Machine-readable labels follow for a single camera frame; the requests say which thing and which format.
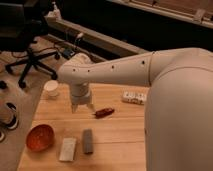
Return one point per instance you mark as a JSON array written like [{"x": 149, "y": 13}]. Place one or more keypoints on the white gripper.
[{"x": 80, "y": 94}]

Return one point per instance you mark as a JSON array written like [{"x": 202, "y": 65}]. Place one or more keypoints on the orange ceramic bowl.
[{"x": 40, "y": 138}]

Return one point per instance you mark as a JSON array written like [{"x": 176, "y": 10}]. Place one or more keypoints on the grey rectangular block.
[{"x": 87, "y": 141}]

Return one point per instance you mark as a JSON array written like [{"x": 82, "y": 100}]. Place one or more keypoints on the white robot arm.
[{"x": 179, "y": 106}]

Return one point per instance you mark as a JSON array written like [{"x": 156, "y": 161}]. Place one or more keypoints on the black office chair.
[{"x": 21, "y": 21}]

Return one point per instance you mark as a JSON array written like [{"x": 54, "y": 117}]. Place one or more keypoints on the white spray bottle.
[{"x": 55, "y": 13}]

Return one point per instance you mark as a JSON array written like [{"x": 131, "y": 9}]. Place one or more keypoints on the black and white sneaker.
[{"x": 13, "y": 124}]

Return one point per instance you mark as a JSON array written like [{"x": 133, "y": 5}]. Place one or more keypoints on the white paper cup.
[{"x": 51, "y": 88}]

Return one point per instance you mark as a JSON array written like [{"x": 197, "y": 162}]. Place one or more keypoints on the white patterned box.
[{"x": 134, "y": 98}]

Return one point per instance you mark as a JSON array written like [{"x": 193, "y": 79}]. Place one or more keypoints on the white sponge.
[{"x": 67, "y": 150}]

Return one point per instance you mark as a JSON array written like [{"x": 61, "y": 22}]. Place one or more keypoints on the power strip with cables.
[{"x": 67, "y": 53}]

